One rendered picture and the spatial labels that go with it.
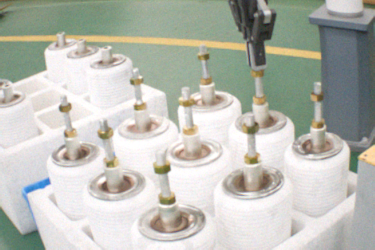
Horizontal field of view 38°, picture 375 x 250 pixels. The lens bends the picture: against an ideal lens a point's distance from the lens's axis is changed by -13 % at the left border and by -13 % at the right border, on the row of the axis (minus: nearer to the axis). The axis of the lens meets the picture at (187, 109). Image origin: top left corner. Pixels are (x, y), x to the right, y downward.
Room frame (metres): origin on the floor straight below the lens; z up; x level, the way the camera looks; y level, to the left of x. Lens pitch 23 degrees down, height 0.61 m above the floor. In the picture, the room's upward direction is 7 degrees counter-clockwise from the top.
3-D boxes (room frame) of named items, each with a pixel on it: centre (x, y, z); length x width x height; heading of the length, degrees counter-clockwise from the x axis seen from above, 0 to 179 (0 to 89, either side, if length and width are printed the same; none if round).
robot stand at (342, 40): (1.18, -0.37, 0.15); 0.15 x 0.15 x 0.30; 57
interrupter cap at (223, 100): (0.88, -0.03, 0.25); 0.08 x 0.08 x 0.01
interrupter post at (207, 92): (0.88, -0.03, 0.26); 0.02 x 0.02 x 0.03
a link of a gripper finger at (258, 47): (0.76, -0.10, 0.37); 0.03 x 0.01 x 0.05; 13
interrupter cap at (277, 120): (0.78, -0.10, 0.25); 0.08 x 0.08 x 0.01
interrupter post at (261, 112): (0.78, -0.10, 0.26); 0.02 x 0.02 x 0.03
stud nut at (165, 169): (0.55, 0.03, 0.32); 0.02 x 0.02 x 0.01; 37
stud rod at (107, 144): (0.65, 0.10, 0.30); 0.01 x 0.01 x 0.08; 88
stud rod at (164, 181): (0.55, 0.03, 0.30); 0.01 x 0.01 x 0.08; 37
